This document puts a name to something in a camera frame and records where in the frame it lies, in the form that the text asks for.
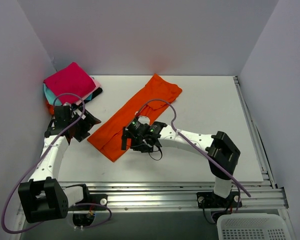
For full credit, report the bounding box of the orange t-shirt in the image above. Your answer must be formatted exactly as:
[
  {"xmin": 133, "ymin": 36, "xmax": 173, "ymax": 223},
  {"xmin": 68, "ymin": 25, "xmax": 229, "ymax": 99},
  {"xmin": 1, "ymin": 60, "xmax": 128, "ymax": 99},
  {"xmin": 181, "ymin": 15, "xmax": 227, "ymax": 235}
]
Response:
[
  {"xmin": 45, "ymin": 100, "xmax": 54, "ymax": 116},
  {"xmin": 87, "ymin": 73, "xmax": 183, "ymax": 163}
]

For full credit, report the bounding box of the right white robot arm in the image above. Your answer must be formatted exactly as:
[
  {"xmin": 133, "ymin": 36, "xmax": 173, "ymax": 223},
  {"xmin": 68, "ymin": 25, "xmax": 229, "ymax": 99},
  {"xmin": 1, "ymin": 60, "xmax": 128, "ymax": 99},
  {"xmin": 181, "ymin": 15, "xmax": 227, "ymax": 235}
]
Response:
[{"xmin": 121, "ymin": 117, "xmax": 241, "ymax": 207}]

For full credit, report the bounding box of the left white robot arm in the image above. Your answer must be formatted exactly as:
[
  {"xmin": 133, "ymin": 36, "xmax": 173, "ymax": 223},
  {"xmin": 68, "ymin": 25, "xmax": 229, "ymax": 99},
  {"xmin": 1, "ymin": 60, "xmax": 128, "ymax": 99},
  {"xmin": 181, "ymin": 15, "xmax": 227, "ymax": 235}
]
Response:
[{"xmin": 18, "ymin": 105, "xmax": 101, "ymax": 224}]

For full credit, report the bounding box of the orange folded t-shirt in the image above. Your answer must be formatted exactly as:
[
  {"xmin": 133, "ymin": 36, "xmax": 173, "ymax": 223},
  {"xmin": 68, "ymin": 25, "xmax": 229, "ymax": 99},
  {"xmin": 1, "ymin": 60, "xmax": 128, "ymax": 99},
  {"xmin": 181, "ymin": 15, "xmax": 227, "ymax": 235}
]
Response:
[{"xmin": 45, "ymin": 100, "xmax": 54, "ymax": 116}]

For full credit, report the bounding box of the teal folded t-shirt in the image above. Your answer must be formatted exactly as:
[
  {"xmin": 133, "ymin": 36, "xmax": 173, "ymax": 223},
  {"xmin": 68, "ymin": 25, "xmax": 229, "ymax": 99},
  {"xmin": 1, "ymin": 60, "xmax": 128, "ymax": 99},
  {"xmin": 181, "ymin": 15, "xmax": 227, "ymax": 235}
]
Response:
[{"xmin": 43, "ymin": 83, "xmax": 56, "ymax": 105}]

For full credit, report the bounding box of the magenta folded t-shirt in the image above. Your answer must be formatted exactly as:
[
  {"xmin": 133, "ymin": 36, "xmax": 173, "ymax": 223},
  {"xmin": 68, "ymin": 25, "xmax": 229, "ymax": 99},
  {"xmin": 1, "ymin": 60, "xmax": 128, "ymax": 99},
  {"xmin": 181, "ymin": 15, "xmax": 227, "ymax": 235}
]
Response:
[{"xmin": 43, "ymin": 62, "xmax": 89, "ymax": 106}]

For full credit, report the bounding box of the black folded t-shirt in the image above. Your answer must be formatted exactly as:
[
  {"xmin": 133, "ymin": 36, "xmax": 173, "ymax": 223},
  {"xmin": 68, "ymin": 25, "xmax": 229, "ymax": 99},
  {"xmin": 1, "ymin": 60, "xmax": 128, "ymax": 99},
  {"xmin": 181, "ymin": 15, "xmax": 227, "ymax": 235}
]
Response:
[{"xmin": 84, "ymin": 87, "xmax": 103, "ymax": 102}]

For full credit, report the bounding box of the pink folded t-shirt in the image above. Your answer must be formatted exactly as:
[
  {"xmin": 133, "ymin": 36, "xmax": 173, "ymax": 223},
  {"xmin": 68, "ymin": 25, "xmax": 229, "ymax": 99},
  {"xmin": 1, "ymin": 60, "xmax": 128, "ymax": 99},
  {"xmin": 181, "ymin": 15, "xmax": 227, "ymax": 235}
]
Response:
[{"xmin": 72, "ymin": 76, "xmax": 102, "ymax": 105}]

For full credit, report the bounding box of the white plastic basket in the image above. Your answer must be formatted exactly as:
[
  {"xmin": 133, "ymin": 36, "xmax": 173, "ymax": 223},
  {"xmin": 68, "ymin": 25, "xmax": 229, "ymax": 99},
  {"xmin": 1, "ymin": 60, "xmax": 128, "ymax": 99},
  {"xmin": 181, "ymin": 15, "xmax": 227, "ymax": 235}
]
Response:
[{"xmin": 216, "ymin": 213, "xmax": 292, "ymax": 240}]

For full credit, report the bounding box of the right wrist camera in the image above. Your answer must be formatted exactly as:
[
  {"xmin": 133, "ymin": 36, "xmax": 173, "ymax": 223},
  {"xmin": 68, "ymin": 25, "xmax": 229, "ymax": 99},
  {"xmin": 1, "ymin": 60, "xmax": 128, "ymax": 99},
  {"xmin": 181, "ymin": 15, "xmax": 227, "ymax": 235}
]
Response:
[{"xmin": 135, "ymin": 115, "xmax": 150, "ymax": 125}]

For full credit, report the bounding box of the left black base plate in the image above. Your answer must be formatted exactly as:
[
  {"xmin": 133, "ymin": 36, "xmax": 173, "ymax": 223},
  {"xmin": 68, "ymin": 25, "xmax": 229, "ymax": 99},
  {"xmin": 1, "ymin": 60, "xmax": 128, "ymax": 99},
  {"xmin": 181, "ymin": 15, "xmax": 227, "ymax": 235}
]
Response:
[{"xmin": 69, "ymin": 194, "xmax": 108, "ymax": 211}]

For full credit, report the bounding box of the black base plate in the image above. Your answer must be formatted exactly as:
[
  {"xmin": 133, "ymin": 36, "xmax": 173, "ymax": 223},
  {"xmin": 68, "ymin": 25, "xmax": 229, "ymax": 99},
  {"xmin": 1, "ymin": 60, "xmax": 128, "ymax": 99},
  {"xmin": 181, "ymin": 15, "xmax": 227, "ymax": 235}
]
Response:
[
  {"xmin": 69, "ymin": 194, "xmax": 108, "ymax": 211},
  {"xmin": 196, "ymin": 191, "xmax": 243, "ymax": 209}
]

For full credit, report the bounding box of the aluminium mounting rail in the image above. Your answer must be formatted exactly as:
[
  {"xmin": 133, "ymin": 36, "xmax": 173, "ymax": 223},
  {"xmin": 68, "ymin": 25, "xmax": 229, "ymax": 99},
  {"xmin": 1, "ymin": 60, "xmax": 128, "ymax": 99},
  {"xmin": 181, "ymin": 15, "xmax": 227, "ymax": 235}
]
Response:
[{"xmin": 17, "ymin": 181, "xmax": 290, "ymax": 215}]

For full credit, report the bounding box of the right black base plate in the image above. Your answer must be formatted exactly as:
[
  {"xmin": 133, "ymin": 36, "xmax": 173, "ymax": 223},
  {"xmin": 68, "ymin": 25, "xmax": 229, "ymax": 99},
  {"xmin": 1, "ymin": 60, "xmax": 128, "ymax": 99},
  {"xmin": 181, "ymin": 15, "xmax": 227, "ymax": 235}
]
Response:
[{"xmin": 196, "ymin": 191, "xmax": 243, "ymax": 209}]

